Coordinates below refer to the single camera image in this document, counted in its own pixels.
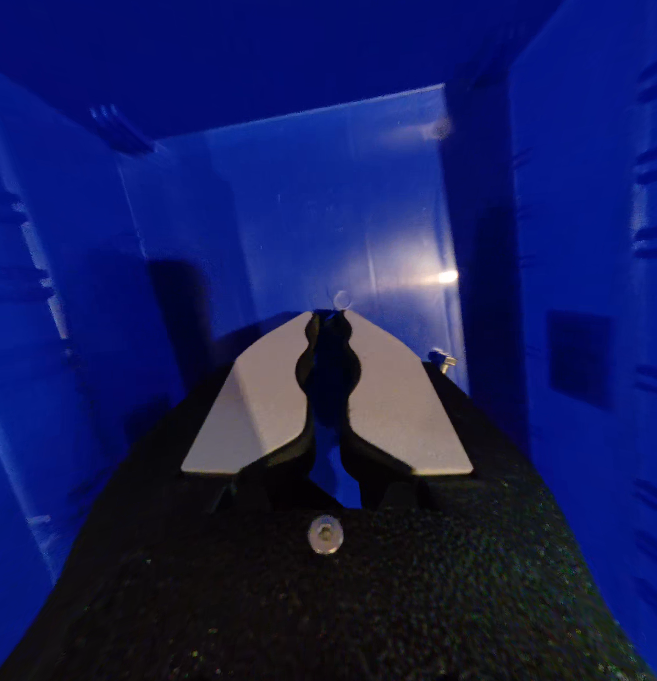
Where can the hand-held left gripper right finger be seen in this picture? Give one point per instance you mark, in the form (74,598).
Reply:
(403,409)

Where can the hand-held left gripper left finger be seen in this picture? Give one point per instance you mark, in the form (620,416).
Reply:
(254,404)

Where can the blue plastic bin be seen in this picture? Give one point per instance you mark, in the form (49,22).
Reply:
(307,186)

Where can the silver bolt with nut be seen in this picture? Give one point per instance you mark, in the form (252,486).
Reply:
(442,359)

